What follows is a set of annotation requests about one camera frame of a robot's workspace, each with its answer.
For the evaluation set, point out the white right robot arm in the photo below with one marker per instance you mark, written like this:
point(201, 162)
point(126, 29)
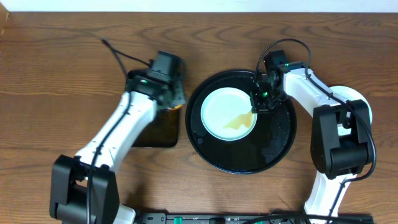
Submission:
point(341, 146)

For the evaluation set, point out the green and yellow sponge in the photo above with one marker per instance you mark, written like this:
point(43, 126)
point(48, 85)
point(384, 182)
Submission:
point(175, 107)

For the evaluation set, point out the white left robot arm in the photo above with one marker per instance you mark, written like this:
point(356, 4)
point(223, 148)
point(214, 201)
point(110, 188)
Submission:
point(84, 187)

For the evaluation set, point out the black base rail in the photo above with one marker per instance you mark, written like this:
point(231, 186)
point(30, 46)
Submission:
point(163, 218)

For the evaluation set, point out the mint green plate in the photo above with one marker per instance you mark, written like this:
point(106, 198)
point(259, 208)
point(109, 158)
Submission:
point(352, 94)
point(226, 114)

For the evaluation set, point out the black rectangular water tray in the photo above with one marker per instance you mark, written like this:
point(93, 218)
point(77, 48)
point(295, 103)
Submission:
point(162, 131)

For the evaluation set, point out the black round serving tray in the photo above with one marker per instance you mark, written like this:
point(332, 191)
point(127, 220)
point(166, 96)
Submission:
point(270, 140)

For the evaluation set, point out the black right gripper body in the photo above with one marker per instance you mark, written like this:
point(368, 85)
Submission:
point(267, 101)

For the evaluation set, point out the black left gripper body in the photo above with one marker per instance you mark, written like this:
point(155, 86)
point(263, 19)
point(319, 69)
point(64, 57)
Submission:
point(175, 94)

